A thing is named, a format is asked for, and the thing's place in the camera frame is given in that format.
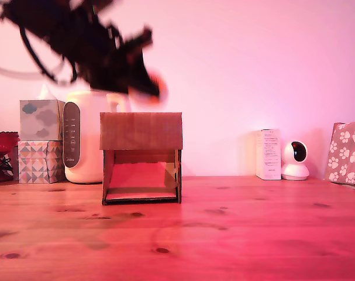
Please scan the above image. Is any white and orange footbag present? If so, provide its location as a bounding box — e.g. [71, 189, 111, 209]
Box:
[128, 68, 169, 108]

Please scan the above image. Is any cardboard dice tower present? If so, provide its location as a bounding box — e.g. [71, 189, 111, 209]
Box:
[99, 112, 184, 206]

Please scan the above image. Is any white kettle with grey panel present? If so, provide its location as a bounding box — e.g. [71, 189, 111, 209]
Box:
[63, 90, 133, 184]

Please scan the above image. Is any cloud print tissue box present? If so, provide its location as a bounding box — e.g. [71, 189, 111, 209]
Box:
[19, 84, 66, 142]

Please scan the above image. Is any geometric print tissue box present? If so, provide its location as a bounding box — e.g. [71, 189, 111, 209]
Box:
[18, 140, 66, 184]

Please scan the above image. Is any red glass stand bowl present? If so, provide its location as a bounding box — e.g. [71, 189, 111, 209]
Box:
[0, 131, 20, 184]

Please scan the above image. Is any white printed carton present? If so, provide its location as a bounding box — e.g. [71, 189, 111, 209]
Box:
[255, 128, 282, 181]

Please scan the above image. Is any paw print fabric bag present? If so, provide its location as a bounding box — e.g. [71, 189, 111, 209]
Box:
[324, 119, 355, 191]

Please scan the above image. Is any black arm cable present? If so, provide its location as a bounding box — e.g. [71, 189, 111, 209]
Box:
[19, 26, 58, 85]

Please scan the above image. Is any pale grey cable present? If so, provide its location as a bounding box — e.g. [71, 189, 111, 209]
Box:
[0, 60, 66, 80]

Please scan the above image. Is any small white round camera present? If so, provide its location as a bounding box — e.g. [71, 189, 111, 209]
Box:
[281, 140, 310, 181]

